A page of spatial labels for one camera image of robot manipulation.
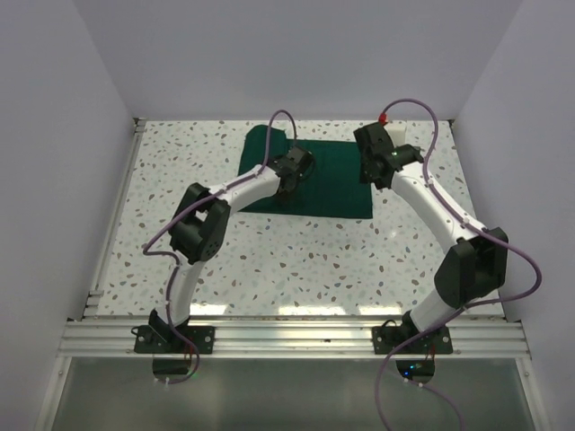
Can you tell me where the dark green surgical cloth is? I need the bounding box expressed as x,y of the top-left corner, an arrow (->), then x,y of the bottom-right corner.
244,139 -> 373,219

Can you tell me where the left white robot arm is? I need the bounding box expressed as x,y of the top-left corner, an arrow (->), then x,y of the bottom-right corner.
132,145 -> 315,355

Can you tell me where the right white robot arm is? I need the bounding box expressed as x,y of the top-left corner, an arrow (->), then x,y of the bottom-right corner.
354,123 -> 509,355

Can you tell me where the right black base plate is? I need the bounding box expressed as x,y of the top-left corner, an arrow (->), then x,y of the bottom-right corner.
371,325 -> 455,356

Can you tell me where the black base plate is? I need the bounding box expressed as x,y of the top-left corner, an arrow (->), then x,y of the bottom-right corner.
371,325 -> 455,356
130,325 -> 216,355

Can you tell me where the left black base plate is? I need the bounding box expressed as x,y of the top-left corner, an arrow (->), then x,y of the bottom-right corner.
130,325 -> 216,355

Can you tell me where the aluminium mounting rail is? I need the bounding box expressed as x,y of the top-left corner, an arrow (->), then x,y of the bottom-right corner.
57,316 -> 531,359

